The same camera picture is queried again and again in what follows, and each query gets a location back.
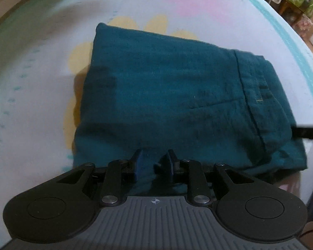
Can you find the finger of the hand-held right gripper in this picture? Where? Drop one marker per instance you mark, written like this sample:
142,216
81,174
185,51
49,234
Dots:
309,133

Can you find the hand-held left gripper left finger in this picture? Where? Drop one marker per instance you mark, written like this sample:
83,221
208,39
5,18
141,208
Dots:
138,164

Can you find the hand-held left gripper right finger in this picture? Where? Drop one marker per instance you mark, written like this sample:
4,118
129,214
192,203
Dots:
168,167

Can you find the teal pants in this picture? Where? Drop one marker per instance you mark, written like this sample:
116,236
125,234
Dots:
187,101

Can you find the pastel quilted bed cover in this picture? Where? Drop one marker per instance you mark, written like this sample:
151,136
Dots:
36,91

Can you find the white slatted bed rail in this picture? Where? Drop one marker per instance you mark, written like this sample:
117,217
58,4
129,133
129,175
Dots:
13,2

